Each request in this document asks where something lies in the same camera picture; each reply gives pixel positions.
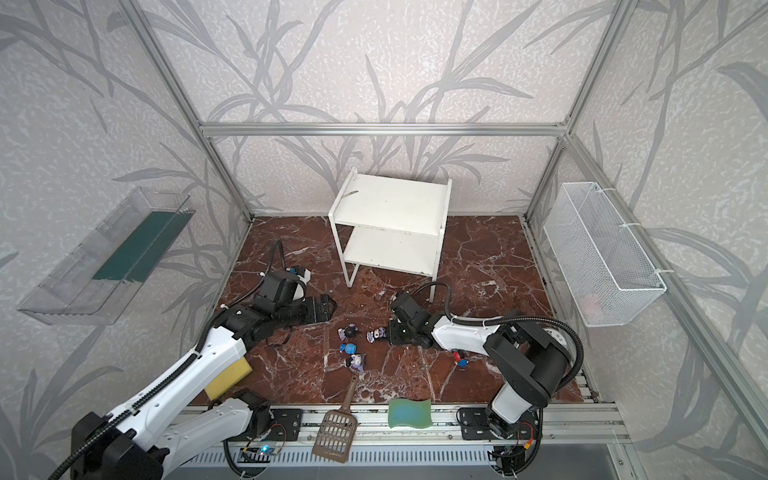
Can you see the red hat Doraemon figure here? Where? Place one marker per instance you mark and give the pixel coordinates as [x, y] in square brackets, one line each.
[460, 361]

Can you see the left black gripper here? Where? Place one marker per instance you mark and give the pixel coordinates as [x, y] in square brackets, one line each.
[309, 308]

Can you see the purple striped Kuromi figure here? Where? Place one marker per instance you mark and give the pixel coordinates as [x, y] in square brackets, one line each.
[355, 362]

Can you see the purple bat Kuromi figure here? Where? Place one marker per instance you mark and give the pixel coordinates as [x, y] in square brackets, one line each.
[377, 334]

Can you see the white two-tier metal shelf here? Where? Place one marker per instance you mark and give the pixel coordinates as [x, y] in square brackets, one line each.
[389, 223]

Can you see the brown plastic litter scoop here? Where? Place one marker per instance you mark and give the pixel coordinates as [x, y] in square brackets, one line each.
[337, 430]

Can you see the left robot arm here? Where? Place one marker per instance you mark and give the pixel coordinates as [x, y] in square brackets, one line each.
[137, 440]

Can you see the clear plastic wall tray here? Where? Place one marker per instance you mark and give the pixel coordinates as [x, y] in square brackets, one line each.
[96, 282]

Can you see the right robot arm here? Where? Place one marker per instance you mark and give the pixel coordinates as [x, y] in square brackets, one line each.
[536, 356]

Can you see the black Kuromi figure lying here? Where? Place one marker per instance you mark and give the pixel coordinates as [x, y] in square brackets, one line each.
[349, 332]

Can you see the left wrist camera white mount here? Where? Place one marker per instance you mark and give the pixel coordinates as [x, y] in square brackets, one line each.
[301, 277]

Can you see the white wire mesh basket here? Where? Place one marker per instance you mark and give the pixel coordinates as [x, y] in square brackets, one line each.
[609, 275]

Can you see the yellow green sponge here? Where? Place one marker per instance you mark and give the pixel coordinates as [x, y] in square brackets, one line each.
[228, 378]

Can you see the green wavy sponge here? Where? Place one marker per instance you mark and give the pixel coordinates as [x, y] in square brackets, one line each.
[410, 413]

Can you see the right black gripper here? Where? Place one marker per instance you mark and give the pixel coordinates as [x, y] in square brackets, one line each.
[402, 330]

